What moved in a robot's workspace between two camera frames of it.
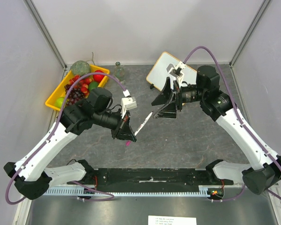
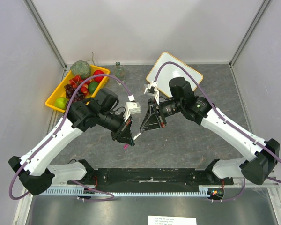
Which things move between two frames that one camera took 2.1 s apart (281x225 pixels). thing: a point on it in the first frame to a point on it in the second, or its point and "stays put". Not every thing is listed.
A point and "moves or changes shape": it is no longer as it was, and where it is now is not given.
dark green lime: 92,85 stays put
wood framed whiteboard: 158,75 stays put
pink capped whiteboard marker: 143,123 moves or changes shape
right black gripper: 176,96 to 158,115
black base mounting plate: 149,177 stays put
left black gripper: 126,132 stays put
